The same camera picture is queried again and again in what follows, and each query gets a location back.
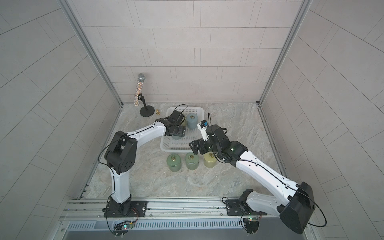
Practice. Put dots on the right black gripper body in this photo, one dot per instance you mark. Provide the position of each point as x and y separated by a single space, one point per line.
207 146

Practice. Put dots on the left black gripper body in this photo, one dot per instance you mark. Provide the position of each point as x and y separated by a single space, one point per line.
179 130

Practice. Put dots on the yellow tea canister front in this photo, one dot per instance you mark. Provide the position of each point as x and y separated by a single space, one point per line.
209 160

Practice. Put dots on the yellow tea canister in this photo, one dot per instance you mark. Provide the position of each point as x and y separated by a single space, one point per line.
184 123
209 160

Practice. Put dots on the green tea canister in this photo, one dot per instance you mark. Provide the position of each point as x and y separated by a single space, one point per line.
174 162
192 161

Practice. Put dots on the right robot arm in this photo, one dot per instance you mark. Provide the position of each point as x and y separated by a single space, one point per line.
293 203

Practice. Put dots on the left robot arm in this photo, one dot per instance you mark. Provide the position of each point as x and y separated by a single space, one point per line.
121 153

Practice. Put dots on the yellow tea canister back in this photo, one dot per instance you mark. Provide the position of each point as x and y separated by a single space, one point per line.
184 123

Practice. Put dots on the blue tea canister back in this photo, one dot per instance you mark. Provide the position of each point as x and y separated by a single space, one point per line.
192 121

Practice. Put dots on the black microphone stand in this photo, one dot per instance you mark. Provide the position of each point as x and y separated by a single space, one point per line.
146 110

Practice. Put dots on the glitter microphone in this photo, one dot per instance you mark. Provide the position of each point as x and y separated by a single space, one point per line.
141 78

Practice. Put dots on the right controller board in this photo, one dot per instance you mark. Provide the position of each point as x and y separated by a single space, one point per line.
251 225

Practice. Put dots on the controller board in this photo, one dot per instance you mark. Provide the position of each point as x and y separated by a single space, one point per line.
122 228
251 225

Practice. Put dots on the left controller board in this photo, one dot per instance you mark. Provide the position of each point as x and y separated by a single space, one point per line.
122 228

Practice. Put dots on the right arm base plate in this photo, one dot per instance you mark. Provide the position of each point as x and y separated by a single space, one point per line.
237 208

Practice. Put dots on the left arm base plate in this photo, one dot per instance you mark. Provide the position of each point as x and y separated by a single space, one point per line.
127 209

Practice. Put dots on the aluminium rail frame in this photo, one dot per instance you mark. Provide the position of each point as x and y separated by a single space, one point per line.
173 208

